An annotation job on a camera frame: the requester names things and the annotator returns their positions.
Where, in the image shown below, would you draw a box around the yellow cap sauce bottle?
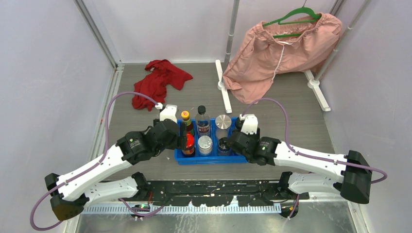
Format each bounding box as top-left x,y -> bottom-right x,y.
181,111 -> 195,136

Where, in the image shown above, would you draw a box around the clear bottle black cap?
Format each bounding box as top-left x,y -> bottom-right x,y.
195,105 -> 211,137

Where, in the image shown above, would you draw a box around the blue plastic divided bin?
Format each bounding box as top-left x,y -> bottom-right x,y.
174,117 -> 248,165

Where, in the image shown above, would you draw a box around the red lid chili jar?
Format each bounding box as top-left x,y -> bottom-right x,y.
182,133 -> 196,158

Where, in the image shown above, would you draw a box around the small black cap shaker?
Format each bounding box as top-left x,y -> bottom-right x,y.
217,137 -> 232,156

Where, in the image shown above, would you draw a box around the white lid sago jar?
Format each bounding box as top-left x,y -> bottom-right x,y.
198,135 -> 213,156

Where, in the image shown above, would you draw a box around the silver lid grain jar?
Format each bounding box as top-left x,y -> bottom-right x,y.
215,114 -> 232,140

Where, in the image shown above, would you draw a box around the black cap shaker bottle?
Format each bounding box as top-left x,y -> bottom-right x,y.
233,117 -> 244,132

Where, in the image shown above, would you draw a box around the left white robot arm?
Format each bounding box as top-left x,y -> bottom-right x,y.
45,119 -> 187,221

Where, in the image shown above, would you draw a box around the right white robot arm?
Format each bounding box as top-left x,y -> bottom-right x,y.
223,131 -> 372,204

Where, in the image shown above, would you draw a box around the red cloth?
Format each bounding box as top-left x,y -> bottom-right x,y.
132,59 -> 193,111

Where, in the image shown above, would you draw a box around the pink shorts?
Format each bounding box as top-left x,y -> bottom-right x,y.
223,13 -> 343,104

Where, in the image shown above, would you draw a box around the green clothes hanger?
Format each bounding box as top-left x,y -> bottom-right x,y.
262,0 -> 322,39

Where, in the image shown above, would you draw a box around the white clothes rack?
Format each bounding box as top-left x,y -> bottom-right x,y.
216,0 -> 369,113

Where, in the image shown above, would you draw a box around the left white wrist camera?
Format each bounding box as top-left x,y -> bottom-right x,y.
155,102 -> 177,123

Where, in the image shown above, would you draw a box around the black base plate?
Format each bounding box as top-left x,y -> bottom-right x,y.
119,179 -> 309,208

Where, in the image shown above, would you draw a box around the white slotted cable duct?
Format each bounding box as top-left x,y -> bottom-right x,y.
82,202 -> 281,215

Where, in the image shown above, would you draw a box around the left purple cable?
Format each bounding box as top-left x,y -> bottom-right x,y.
29,92 -> 163,232

